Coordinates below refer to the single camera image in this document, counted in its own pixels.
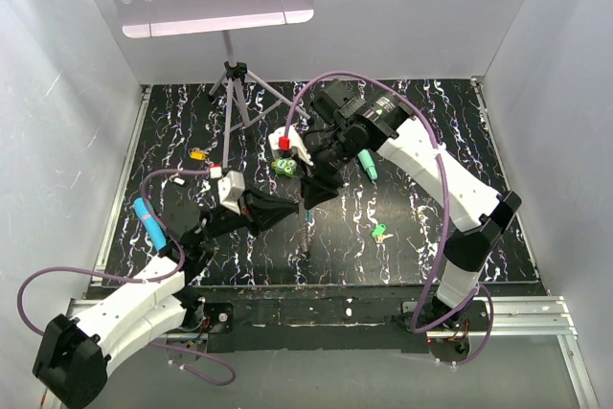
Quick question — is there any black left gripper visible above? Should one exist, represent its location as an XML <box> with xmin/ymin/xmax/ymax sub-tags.
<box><xmin>195</xmin><ymin>182</ymin><xmax>298</xmax><ymax>244</ymax></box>

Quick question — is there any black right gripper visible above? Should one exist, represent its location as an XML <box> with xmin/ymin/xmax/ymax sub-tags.
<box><xmin>291</xmin><ymin>124</ymin><xmax>364</xmax><ymax>211</ymax></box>

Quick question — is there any green tagged key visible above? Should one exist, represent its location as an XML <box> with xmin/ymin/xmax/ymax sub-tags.
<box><xmin>371</xmin><ymin>223</ymin><xmax>393</xmax><ymax>244</ymax></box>

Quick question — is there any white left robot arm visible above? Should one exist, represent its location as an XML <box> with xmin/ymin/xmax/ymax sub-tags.
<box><xmin>33</xmin><ymin>188</ymin><xmax>299</xmax><ymax>408</ymax></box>

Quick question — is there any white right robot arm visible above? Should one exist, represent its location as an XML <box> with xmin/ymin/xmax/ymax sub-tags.
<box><xmin>301</xmin><ymin>80</ymin><xmax>522</xmax><ymax>330</ymax></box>

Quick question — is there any green owl toy block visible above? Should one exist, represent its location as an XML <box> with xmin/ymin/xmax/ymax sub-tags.
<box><xmin>271</xmin><ymin>158</ymin><xmax>298</xmax><ymax>178</ymax></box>

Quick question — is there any small black white key fob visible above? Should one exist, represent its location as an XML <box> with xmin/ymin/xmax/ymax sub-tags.
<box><xmin>171</xmin><ymin>175</ymin><xmax>186</xmax><ymax>186</ymax></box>

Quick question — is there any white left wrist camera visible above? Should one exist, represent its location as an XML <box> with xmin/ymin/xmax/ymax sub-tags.
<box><xmin>209</xmin><ymin>164</ymin><xmax>245</xmax><ymax>215</ymax></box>

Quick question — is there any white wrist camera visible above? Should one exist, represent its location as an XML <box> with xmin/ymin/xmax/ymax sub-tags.
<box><xmin>268</xmin><ymin>126</ymin><xmax>313</xmax><ymax>166</ymax></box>
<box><xmin>209</xmin><ymin>164</ymin><xmax>245</xmax><ymax>215</ymax></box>

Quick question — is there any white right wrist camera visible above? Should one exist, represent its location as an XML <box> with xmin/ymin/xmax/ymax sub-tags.
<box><xmin>268</xmin><ymin>126</ymin><xmax>313</xmax><ymax>166</ymax></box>

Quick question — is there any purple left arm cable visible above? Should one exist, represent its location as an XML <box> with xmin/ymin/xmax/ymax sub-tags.
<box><xmin>17</xmin><ymin>168</ymin><xmax>237</xmax><ymax>386</ymax></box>

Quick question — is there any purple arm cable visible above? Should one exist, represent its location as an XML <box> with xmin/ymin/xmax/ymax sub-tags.
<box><xmin>17</xmin><ymin>168</ymin><xmax>237</xmax><ymax>386</ymax></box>
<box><xmin>282</xmin><ymin>71</ymin><xmax>494</xmax><ymax>366</ymax></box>

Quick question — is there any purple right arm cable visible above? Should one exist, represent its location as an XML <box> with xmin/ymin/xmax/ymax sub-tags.
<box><xmin>282</xmin><ymin>71</ymin><xmax>494</xmax><ymax>366</ymax></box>

